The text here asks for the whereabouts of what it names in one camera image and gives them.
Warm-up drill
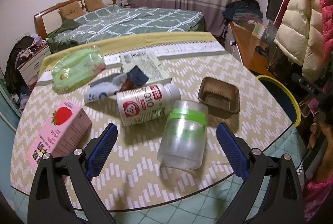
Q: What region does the pink strawberry milk carton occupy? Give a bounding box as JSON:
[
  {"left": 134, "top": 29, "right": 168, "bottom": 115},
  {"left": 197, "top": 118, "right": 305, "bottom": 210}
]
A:
[{"left": 25, "top": 99, "right": 92, "bottom": 171}]

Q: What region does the left brown pillow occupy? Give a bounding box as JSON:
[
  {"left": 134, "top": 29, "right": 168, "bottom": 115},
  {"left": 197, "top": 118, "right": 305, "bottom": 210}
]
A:
[{"left": 59, "top": 1, "right": 86, "bottom": 20}]

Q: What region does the dark clothes pile on cabinet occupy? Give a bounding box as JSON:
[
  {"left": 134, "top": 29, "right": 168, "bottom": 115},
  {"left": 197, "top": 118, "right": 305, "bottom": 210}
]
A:
[{"left": 4, "top": 36, "right": 43, "bottom": 96}]

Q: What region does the green checked duvet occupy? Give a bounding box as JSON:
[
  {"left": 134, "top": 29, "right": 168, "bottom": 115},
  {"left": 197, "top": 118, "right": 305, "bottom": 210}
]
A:
[{"left": 48, "top": 4, "right": 205, "bottom": 49}]

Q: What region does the wooden desk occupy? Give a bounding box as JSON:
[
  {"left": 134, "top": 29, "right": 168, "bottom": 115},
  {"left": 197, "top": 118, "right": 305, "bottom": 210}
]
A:
[{"left": 224, "top": 22, "right": 275, "bottom": 78}]

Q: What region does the yellow rimmed blue trash bin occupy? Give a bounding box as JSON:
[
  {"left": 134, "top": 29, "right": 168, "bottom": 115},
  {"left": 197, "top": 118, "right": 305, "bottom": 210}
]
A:
[{"left": 256, "top": 75, "right": 301, "bottom": 127}]

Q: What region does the pale green cardboard box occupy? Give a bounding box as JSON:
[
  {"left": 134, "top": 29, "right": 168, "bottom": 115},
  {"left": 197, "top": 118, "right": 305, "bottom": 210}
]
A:
[{"left": 120, "top": 51, "right": 172, "bottom": 84}]

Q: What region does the cream puffer jacket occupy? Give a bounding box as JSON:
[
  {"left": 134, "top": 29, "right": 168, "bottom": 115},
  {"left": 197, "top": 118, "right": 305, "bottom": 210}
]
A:
[{"left": 272, "top": 0, "right": 326, "bottom": 84}]

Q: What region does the brown plastic tray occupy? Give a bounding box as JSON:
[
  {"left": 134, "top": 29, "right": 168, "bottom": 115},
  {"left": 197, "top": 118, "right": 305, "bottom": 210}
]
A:
[{"left": 198, "top": 77, "right": 240, "bottom": 119}]

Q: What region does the clothes pile on desk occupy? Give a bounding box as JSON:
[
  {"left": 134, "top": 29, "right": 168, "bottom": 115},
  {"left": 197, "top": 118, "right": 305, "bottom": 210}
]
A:
[{"left": 222, "top": 0, "right": 263, "bottom": 26}]

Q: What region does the brown pillow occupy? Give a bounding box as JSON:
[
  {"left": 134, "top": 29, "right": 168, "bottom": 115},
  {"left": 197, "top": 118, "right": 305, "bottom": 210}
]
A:
[
  {"left": 84, "top": 0, "right": 106, "bottom": 12},
  {"left": 59, "top": 1, "right": 86, "bottom": 20}
]

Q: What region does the right brown pillow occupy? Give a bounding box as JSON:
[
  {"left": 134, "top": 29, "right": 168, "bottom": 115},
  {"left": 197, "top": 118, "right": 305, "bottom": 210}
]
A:
[{"left": 84, "top": 0, "right": 106, "bottom": 12}]

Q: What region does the patterned beige green tablecloth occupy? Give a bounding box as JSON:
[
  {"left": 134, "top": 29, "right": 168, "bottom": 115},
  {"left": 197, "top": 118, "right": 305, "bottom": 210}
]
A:
[{"left": 10, "top": 34, "right": 307, "bottom": 223}]

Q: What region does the white bedside cabinet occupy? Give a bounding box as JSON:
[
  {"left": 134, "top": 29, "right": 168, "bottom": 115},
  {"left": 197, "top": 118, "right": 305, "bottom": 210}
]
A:
[{"left": 18, "top": 44, "right": 51, "bottom": 87}]

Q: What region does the blue white wrapper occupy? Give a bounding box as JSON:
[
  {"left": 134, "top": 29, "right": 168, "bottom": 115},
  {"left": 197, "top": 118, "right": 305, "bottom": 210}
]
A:
[{"left": 83, "top": 66, "right": 149, "bottom": 103}]

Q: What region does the wooden bed with headboard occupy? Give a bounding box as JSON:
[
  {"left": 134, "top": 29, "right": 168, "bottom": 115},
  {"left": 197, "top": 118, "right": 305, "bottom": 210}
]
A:
[{"left": 34, "top": 0, "right": 206, "bottom": 53}]

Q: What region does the green plastic bag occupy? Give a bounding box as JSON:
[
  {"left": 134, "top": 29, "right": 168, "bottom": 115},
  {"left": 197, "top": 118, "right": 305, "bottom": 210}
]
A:
[{"left": 51, "top": 46, "right": 106, "bottom": 93}]

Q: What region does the clear jar green tape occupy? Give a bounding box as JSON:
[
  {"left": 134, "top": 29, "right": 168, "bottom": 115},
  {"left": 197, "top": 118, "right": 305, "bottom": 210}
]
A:
[{"left": 157, "top": 100, "right": 208, "bottom": 170}]

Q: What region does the white Q10 supplement bottle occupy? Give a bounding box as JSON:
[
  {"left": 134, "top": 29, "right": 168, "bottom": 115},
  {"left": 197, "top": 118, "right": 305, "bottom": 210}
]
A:
[{"left": 116, "top": 83, "right": 181, "bottom": 126}]

